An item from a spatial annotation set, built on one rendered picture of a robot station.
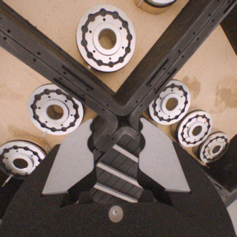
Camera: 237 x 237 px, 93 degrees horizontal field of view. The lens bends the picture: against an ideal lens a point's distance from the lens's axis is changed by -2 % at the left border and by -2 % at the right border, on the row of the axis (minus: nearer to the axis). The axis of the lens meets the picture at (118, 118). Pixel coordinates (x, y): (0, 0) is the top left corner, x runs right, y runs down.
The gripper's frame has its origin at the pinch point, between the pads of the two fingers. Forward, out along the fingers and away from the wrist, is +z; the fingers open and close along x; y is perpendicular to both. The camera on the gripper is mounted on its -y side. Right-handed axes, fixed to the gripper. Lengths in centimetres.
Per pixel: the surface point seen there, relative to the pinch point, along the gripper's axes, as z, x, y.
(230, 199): 92, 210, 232
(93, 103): 3.7, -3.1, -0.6
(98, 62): 11.7, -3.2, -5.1
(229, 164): 11.1, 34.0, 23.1
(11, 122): 9.7, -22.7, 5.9
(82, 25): 11.9, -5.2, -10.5
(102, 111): 3.6, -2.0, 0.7
